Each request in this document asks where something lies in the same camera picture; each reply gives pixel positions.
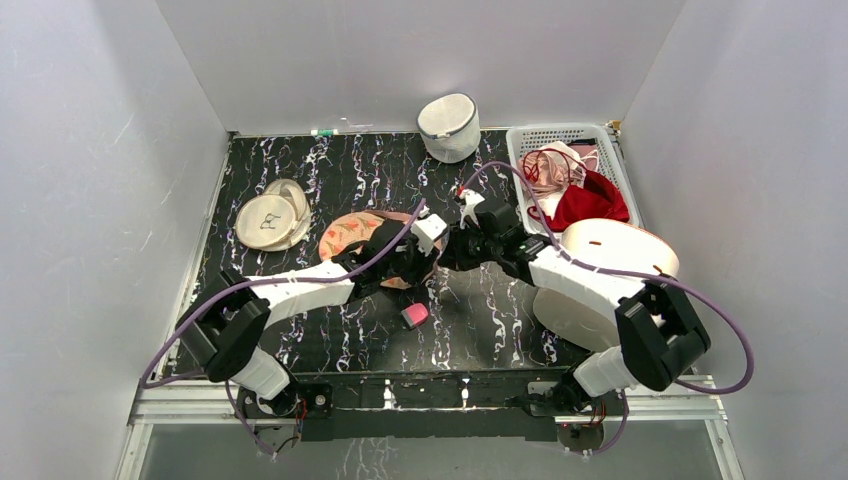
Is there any floral mesh laundry bag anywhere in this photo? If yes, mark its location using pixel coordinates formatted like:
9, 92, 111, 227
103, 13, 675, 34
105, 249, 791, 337
319, 210, 449, 290

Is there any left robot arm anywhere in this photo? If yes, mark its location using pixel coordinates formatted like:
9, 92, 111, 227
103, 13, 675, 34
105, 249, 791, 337
176, 214, 448, 416

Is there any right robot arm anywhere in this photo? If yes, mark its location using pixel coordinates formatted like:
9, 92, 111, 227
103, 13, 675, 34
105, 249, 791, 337
438, 199, 711, 414

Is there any pink bra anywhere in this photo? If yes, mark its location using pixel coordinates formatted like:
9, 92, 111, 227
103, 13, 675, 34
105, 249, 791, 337
521, 141, 599, 217

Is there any red bra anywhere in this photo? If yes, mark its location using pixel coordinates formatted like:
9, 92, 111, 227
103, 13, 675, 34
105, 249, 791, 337
526, 171, 630, 232

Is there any large cream cylindrical bag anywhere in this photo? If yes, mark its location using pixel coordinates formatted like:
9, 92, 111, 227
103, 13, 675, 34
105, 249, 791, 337
533, 218, 680, 352

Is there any white cylindrical mesh laundry bag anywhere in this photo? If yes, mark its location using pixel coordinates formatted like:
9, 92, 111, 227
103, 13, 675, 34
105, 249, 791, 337
416, 93, 481, 164

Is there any cream round laundry bag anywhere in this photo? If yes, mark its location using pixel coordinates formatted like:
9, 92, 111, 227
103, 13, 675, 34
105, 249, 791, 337
234, 179, 312, 252

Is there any pink and grey stamp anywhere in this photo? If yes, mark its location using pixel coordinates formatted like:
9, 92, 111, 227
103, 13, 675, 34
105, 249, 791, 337
401, 303, 430, 330

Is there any white plastic basket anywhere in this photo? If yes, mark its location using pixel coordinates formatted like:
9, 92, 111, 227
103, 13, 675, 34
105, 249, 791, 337
507, 123, 642, 233

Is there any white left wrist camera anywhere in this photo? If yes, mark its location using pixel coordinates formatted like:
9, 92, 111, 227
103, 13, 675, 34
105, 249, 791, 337
411, 214, 449, 256

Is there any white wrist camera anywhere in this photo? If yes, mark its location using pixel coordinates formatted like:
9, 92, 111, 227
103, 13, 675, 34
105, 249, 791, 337
411, 214, 449, 256
457, 187, 485, 229

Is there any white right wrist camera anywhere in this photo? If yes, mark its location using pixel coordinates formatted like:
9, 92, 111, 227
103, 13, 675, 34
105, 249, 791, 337
457, 187, 485, 229

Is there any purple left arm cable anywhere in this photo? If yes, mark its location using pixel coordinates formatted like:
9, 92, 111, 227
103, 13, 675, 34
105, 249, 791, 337
139, 197, 429, 458

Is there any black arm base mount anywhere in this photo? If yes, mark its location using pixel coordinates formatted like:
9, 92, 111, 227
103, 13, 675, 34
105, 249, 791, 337
236, 368, 614, 451

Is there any aluminium frame rail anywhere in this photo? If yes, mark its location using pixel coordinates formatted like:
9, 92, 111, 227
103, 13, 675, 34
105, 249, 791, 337
117, 370, 743, 479

